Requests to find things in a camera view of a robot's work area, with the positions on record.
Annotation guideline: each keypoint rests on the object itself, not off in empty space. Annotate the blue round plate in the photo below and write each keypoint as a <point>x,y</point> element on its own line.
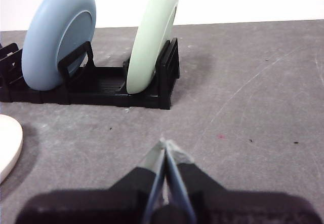
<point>43,44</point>

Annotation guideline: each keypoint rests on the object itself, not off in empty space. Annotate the green round plate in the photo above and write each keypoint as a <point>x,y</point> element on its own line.
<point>144,56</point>

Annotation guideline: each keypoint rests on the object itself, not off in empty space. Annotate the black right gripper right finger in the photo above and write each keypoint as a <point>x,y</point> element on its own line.
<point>240,206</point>

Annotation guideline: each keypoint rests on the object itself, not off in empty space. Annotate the cream round plate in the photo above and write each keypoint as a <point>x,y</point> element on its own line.
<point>8,148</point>

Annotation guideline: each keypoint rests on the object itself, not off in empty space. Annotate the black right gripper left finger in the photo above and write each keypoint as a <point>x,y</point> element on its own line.
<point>88,206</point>

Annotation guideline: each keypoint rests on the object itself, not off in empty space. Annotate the black plastic plate rack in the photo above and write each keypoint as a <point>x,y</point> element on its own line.
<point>101,83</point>

